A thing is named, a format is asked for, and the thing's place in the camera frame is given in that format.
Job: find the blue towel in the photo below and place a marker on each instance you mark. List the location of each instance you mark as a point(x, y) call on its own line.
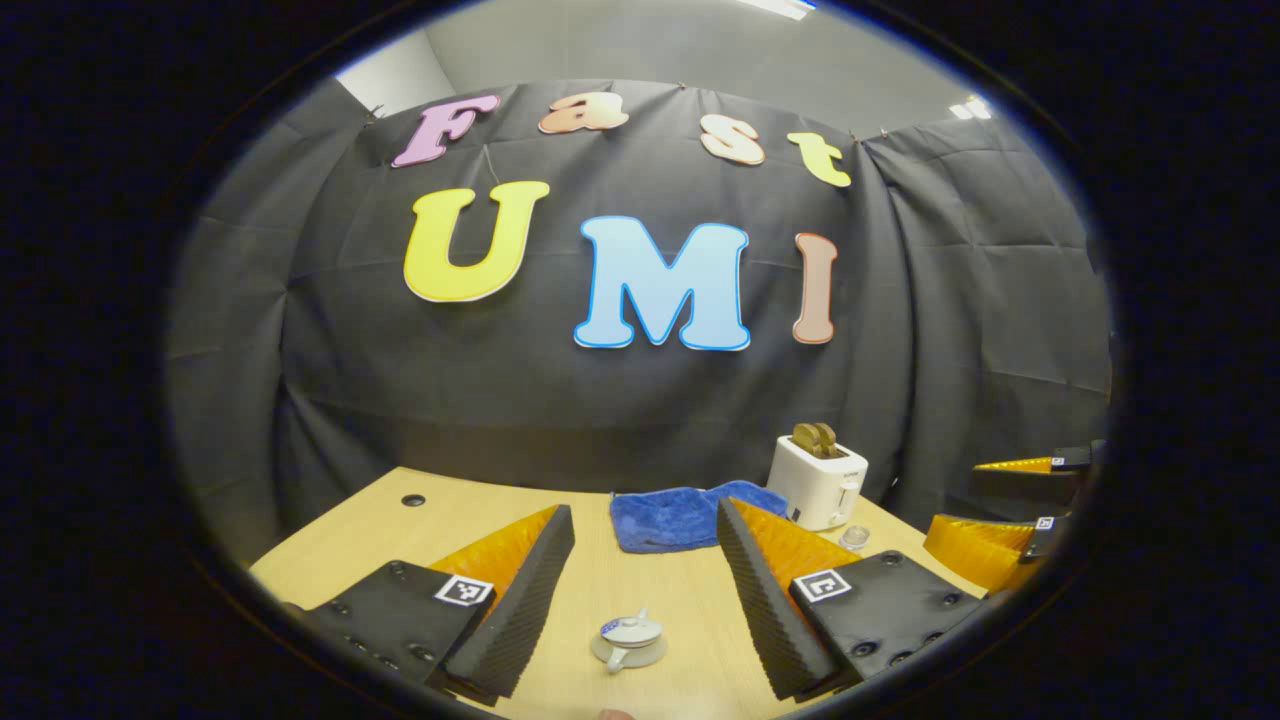
point(665, 518)

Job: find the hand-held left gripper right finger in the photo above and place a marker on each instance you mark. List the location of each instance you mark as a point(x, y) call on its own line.
point(765, 610)

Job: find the white toaster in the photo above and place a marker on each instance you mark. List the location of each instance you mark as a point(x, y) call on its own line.
point(815, 490)

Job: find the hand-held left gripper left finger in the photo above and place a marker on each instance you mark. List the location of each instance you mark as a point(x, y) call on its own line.
point(520, 610)

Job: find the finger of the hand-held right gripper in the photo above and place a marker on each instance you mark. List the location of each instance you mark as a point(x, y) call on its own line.
point(1030, 482)
point(985, 555)

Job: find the white ceramic teacup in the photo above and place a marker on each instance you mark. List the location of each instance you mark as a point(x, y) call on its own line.
point(640, 655)

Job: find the clear plastic water bottle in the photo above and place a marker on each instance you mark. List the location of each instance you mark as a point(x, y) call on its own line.
point(855, 538)

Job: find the brown bread slice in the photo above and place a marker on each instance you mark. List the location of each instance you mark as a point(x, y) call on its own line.
point(829, 438)
point(805, 440)

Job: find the white blue-patterned teacup lid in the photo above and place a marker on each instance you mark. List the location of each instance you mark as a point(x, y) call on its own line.
point(632, 630)

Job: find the ceiling light panel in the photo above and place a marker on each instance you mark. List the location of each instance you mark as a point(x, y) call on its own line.
point(970, 107)
point(780, 6)

